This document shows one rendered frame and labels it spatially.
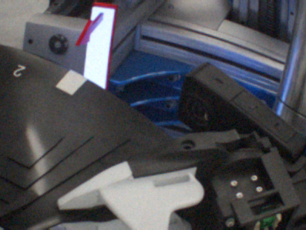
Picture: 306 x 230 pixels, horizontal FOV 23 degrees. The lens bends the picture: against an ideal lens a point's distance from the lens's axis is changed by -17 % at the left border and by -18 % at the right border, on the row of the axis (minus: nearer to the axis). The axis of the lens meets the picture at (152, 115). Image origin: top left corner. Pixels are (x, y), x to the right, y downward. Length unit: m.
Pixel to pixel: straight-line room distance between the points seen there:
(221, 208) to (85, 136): 0.13
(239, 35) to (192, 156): 0.71
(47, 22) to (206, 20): 0.26
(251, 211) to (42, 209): 0.14
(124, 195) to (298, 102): 0.22
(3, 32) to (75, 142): 2.53
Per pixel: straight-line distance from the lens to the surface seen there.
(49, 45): 1.13
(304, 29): 0.69
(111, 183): 0.52
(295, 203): 0.52
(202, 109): 0.61
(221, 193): 0.53
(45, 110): 0.62
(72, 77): 0.67
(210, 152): 0.53
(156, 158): 0.53
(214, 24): 1.24
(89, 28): 0.72
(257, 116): 0.59
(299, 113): 0.69
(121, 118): 0.65
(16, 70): 0.66
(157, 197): 0.52
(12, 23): 3.18
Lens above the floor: 1.54
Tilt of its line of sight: 35 degrees down
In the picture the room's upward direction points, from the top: 6 degrees clockwise
